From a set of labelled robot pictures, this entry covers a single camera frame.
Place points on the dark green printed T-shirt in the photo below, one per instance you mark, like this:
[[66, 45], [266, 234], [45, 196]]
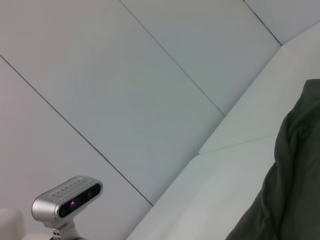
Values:
[[295, 187]]

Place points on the silver and cream left robot arm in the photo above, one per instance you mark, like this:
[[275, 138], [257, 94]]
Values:
[[11, 225]]

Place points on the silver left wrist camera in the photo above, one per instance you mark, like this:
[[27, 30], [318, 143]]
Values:
[[57, 200]]

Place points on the silver left camera bracket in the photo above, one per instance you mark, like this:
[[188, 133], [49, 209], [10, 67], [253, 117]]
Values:
[[63, 231]]

